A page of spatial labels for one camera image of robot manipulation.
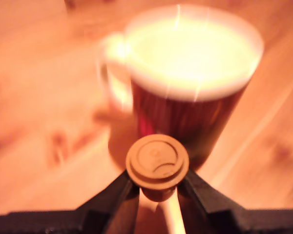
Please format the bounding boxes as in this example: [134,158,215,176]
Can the dark red printed mug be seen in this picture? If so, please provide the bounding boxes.
[96,4,264,169]

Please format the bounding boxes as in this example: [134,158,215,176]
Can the tan coffee capsule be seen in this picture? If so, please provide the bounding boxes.
[125,133,191,202]

